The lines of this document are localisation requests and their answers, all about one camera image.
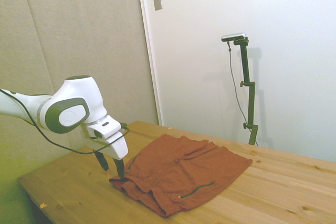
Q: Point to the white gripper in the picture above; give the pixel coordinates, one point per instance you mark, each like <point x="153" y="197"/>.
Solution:
<point x="115" y="148"/>

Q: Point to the rust orange shorts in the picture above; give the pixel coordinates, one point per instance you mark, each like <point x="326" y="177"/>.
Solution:
<point x="183" y="171"/>

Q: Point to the small yellow tape scrap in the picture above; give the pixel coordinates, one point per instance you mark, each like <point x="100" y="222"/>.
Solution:
<point x="43" y="204"/>

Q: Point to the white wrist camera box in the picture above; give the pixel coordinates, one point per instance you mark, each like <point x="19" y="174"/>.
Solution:
<point x="105" y="128"/>

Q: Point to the white door frame trim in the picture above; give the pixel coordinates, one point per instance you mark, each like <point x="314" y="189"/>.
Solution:
<point x="149" y="51"/>

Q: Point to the dark green camera stand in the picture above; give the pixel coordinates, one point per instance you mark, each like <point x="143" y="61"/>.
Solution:
<point x="248" y="82"/>

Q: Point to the grey wall switch plate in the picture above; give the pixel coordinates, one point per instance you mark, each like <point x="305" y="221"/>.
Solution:
<point x="157" y="1"/>

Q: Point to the silver camera on stand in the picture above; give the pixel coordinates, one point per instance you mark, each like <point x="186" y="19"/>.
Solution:
<point x="233" y="36"/>

